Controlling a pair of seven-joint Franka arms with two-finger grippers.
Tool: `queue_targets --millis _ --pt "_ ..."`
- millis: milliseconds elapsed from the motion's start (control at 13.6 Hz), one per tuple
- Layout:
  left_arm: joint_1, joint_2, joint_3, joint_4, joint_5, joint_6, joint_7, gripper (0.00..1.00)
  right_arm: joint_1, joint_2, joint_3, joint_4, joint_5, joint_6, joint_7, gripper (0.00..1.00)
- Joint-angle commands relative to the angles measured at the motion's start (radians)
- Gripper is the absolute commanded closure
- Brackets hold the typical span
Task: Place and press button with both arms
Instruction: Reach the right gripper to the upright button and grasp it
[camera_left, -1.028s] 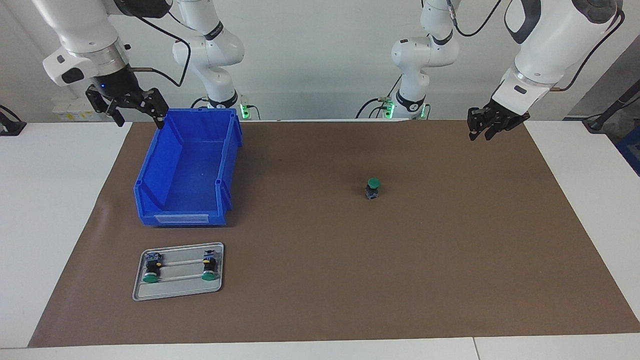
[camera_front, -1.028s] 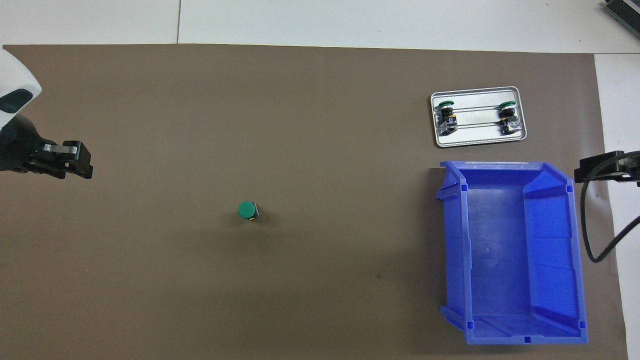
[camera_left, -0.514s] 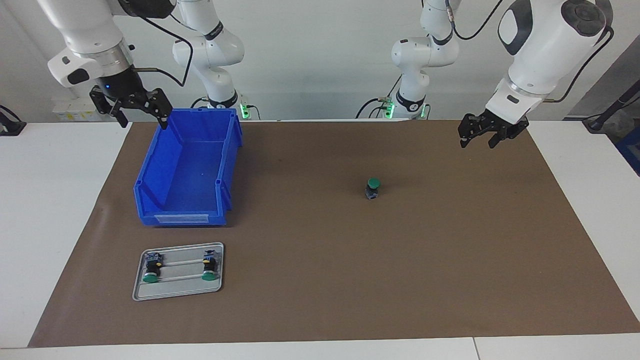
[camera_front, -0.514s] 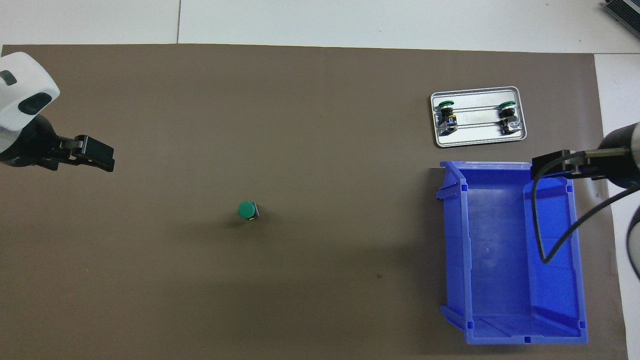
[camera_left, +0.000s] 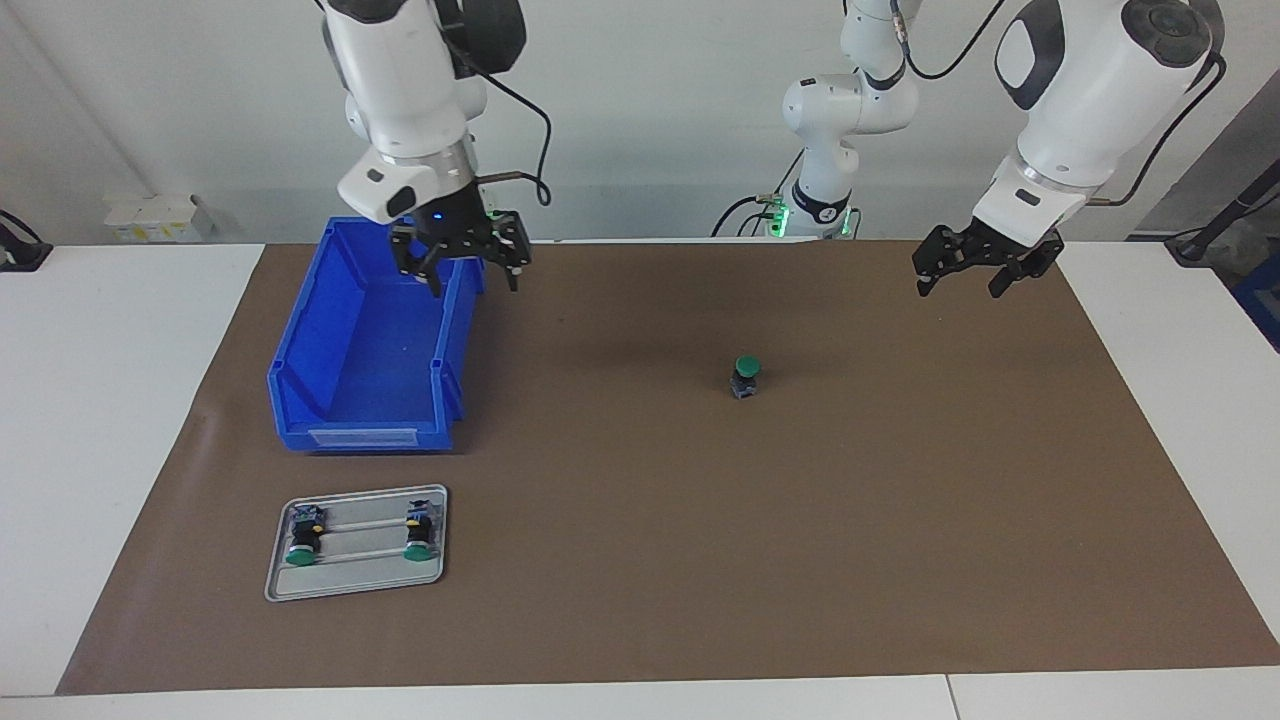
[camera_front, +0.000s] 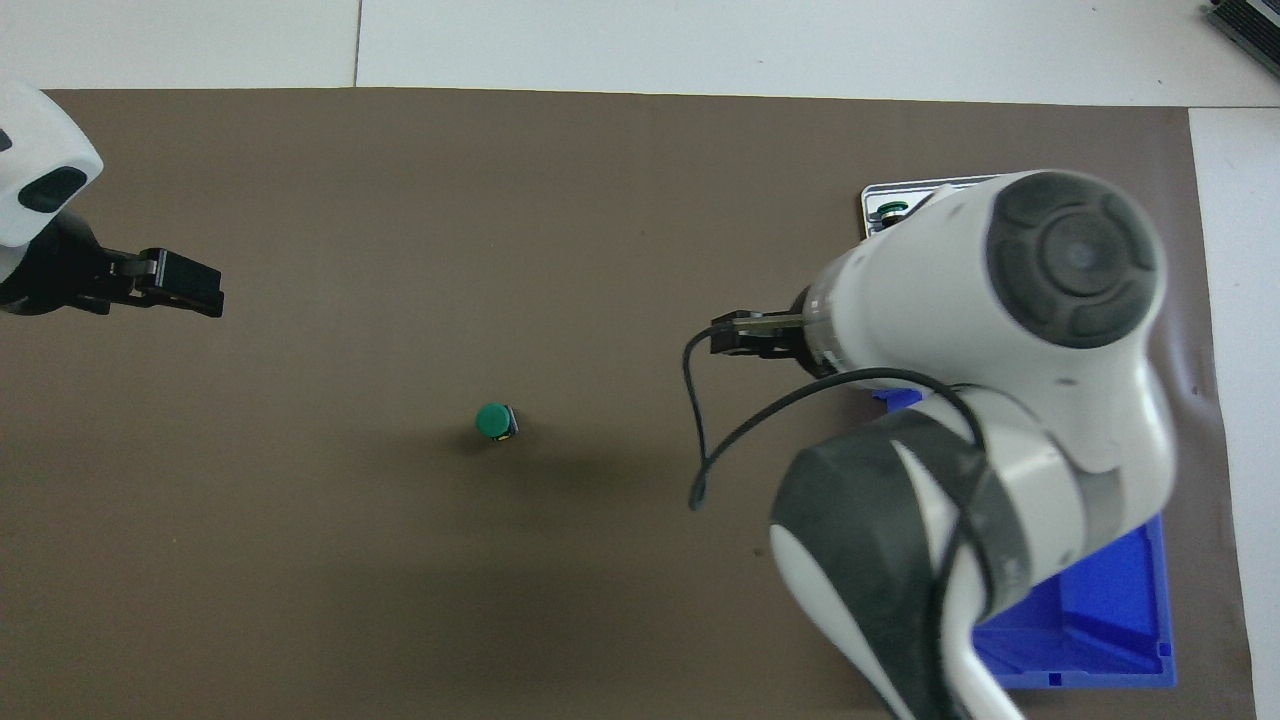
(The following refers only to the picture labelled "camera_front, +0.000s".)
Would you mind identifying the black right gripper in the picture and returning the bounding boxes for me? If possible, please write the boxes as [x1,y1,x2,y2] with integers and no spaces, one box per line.
[710,288,836,379]

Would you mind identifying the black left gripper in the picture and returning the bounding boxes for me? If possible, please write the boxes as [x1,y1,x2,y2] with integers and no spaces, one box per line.
[0,208,226,320]

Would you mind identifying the grey metal tray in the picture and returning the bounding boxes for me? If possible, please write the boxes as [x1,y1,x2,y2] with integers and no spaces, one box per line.
[860,175,1003,241]

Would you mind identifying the brown table mat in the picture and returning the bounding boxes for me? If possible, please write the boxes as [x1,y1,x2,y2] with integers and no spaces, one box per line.
[0,88,1259,720]

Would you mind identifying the blue plastic storage bin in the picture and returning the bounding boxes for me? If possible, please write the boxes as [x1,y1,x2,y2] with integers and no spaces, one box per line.
[870,385,1178,691]

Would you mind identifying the grey ribbed device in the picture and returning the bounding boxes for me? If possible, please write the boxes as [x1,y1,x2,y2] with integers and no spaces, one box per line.
[1205,0,1280,59]

